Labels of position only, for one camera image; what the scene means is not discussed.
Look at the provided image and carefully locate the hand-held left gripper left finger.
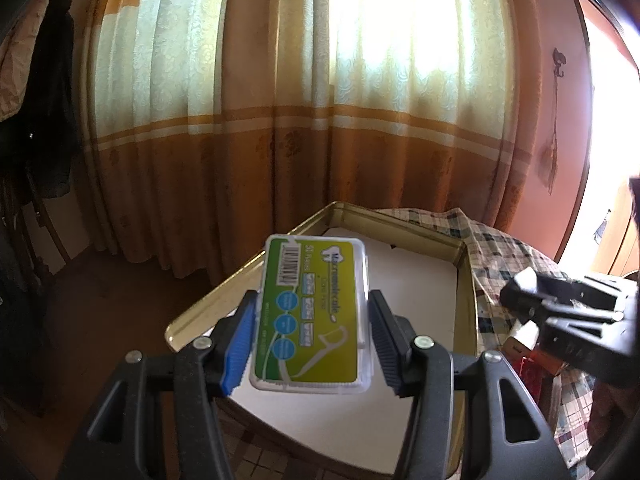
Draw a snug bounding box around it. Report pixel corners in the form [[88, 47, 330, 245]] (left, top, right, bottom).
[[55, 290, 261, 480]]

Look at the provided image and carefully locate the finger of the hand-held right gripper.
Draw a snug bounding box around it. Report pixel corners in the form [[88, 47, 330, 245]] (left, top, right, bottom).
[[500, 284, 553, 326], [512, 267, 583, 301]]

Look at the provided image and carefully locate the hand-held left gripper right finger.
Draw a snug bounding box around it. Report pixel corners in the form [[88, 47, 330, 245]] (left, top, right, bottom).
[[367, 290, 573, 480]]

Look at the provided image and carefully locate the gold metal tin tray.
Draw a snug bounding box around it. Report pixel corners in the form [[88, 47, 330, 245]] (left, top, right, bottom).
[[165, 201, 478, 480]]

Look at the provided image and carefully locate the red building block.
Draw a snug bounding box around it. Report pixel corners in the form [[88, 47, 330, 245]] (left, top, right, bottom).
[[517, 352, 558, 411]]

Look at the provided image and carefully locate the green label floss pick box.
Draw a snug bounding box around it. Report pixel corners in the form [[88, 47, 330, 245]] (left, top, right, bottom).
[[248, 233, 372, 393]]

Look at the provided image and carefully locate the plaid tablecloth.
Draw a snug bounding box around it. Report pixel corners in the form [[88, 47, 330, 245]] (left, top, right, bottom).
[[215, 207, 631, 480]]

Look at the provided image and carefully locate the orange and cream curtain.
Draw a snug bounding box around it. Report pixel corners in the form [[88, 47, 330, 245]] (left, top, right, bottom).
[[80, 0, 546, 281]]

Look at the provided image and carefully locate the wooden chair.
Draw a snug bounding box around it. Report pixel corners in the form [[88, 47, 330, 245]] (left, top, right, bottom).
[[27, 195, 71, 268]]

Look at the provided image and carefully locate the black coat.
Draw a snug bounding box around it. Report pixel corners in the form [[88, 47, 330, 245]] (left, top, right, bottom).
[[20, 0, 81, 201]]

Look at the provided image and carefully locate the beige quilted cloth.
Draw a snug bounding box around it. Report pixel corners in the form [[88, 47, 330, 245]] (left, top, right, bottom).
[[0, 0, 51, 121]]

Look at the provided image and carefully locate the hanging wall ornament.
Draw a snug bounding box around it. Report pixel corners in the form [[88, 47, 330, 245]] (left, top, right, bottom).
[[537, 47, 568, 196]]

